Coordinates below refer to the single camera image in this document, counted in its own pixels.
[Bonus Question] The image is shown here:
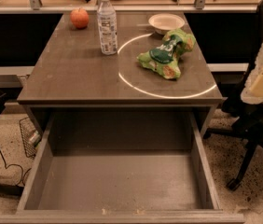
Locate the black office chair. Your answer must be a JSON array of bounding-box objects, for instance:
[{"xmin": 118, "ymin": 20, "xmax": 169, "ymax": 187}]
[{"xmin": 203, "ymin": 0, "xmax": 263, "ymax": 190}]

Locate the red apple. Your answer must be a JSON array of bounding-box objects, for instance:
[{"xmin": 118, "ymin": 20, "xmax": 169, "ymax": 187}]
[{"xmin": 70, "ymin": 8, "xmax": 89, "ymax": 29}]

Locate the white bowl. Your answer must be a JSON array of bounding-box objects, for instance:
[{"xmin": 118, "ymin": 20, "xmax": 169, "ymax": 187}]
[{"xmin": 148, "ymin": 13, "xmax": 185, "ymax": 35}]

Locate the green chip bag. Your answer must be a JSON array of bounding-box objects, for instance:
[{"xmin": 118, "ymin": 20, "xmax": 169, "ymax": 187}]
[{"xmin": 137, "ymin": 28, "xmax": 196, "ymax": 80}]

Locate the black cable on floor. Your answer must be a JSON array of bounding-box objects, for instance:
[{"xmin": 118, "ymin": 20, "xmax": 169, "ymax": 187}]
[{"xmin": 0, "ymin": 128, "xmax": 33, "ymax": 188}]

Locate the clear plastic water bottle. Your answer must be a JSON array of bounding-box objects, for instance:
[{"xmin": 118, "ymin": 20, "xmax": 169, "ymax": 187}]
[{"xmin": 97, "ymin": 0, "xmax": 118, "ymax": 55}]

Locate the grey cabinet with drawer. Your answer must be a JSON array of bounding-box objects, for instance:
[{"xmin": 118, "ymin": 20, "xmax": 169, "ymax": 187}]
[{"xmin": 18, "ymin": 12, "xmax": 222, "ymax": 130}]

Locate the open grey top drawer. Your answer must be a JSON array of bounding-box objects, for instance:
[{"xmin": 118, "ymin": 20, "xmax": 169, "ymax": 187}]
[{"xmin": 0, "ymin": 110, "xmax": 244, "ymax": 224}]

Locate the black wire basket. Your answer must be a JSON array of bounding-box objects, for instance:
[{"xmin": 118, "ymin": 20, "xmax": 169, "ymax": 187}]
[{"xmin": 19, "ymin": 118, "xmax": 41, "ymax": 159}]

